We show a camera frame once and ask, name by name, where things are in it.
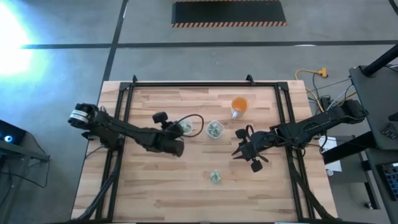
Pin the black desk leg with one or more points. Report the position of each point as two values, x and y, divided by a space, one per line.
370 186

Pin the grey metal stand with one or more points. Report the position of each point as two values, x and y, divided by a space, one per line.
28 155

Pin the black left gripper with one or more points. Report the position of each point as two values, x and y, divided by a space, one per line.
164 138

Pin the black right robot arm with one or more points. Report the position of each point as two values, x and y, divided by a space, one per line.
320 121

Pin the black frame clamp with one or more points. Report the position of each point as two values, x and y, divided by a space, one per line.
134 78
249 78

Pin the white paper sheet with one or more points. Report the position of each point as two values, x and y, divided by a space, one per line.
329 146

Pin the black keyboard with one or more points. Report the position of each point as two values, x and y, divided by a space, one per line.
390 182

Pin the grey desk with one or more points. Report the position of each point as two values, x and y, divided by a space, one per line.
376 93
385 211

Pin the black power strip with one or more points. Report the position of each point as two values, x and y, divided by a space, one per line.
325 101

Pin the black computer blue light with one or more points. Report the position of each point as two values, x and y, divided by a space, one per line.
9 135

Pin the black controller pad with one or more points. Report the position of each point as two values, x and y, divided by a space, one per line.
389 132

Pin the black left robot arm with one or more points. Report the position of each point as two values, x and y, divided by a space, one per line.
124 130

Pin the black aluminium table frame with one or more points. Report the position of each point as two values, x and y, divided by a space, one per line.
202 84

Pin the black vertical pole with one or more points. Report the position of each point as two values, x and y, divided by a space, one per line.
382 59

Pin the clear plastic container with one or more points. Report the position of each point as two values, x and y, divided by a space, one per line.
207 129
191 123

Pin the black hazard-striped mat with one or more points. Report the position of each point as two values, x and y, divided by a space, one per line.
228 12

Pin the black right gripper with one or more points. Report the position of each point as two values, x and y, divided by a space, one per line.
261 142

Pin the black desk support beam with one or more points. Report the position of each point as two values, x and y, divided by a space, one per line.
348 148

